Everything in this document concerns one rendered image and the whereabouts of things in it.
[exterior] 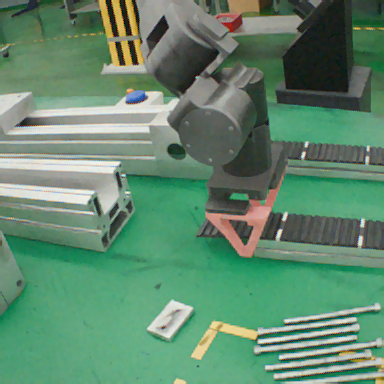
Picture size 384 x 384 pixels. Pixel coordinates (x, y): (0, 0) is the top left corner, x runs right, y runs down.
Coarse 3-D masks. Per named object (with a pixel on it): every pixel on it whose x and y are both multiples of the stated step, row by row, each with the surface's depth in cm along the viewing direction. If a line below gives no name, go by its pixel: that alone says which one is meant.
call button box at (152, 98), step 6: (150, 96) 92; (156, 96) 91; (162, 96) 93; (120, 102) 92; (126, 102) 91; (132, 102) 90; (138, 102) 90; (144, 102) 90; (150, 102) 89; (156, 102) 91; (162, 102) 93
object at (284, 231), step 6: (282, 216) 58; (288, 216) 58; (294, 216) 57; (282, 222) 57; (288, 222) 57; (294, 222) 57; (282, 228) 56; (288, 228) 56; (276, 234) 55; (282, 234) 55; (288, 234) 55; (276, 240) 55; (282, 240) 54; (288, 240) 54
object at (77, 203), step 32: (0, 160) 74; (32, 160) 72; (64, 160) 69; (0, 192) 65; (32, 192) 63; (64, 192) 61; (96, 192) 60; (0, 224) 69; (32, 224) 66; (64, 224) 63; (96, 224) 61
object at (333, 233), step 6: (330, 222) 55; (336, 222) 55; (342, 222) 55; (330, 228) 54; (336, 228) 54; (330, 234) 53; (336, 234) 53; (324, 240) 53; (330, 240) 53; (336, 240) 52
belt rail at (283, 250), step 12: (264, 240) 56; (264, 252) 57; (276, 252) 56; (288, 252) 56; (300, 252) 55; (312, 252) 55; (324, 252) 53; (336, 252) 53; (348, 252) 52; (360, 252) 51; (372, 252) 51; (348, 264) 53; (360, 264) 52; (372, 264) 52
